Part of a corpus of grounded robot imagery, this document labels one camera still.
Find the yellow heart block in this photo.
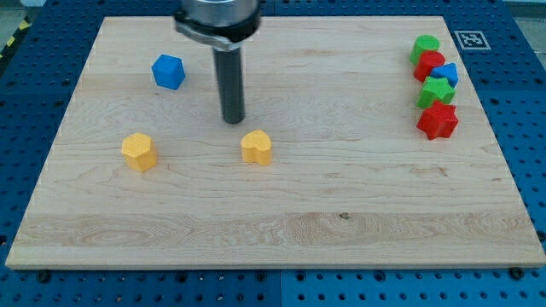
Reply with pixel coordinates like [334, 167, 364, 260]
[241, 130, 272, 165]

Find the red star block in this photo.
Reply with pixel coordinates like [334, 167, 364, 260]
[416, 100, 459, 140]

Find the green star block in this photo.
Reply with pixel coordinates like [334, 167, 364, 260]
[416, 77, 456, 109]

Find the wooden board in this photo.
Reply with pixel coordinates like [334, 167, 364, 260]
[6, 16, 545, 270]

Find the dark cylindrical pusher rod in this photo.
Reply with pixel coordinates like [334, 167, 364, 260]
[213, 46, 245, 125]

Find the blue cube block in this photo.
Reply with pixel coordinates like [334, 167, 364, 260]
[152, 55, 185, 90]

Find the yellow hexagon block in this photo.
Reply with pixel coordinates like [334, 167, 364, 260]
[121, 132, 158, 172]

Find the red cylinder block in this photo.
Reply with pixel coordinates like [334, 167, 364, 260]
[414, 50, 445, 82]

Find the green cylinder block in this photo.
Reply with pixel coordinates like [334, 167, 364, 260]
[409, 34, 440, 65]

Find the blue triangle block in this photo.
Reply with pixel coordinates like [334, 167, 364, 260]
[429, 63, 459, 88]

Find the white fiducial marker tag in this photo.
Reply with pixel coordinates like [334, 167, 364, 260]
[455, 30, 491, 50]

